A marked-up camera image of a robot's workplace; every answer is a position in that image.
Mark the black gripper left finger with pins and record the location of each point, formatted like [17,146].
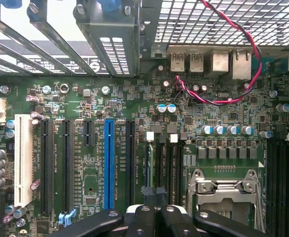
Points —
[144,222]

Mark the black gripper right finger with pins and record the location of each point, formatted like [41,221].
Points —
[174,222]

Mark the green RAM stick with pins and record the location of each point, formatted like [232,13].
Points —
[150,165]

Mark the RAM slot with black latch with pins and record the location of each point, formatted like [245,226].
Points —
[181,163]

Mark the CPU socket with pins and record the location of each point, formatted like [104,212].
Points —
[223,209]

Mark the silver metal socket cover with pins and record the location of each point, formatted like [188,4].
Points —
[223,191]

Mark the long black expansion slot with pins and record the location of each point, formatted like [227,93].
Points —
[67,168]
[130,163]
[46,168]

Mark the blue expansion slot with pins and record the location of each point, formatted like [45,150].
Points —
[109,163]

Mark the green PC motherboard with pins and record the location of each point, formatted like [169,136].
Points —
[95,172]

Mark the light blue slot latch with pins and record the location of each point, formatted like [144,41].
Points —
[66,217]

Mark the short black expansion slot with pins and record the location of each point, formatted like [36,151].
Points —
[88,133]

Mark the white PCI expansion slot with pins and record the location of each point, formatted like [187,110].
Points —
[23,160]

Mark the silver USB port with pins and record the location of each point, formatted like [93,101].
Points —
[196,63]
[177,63]

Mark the silver ethernet port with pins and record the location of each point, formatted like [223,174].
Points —
[240,65]

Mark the grey metal PC case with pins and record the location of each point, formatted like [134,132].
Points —
[144,49]

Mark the wide vented metal slot cover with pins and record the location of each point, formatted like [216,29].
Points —
[107,29]

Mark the narrow metal slot cover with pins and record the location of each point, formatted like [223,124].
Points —
[16,55]

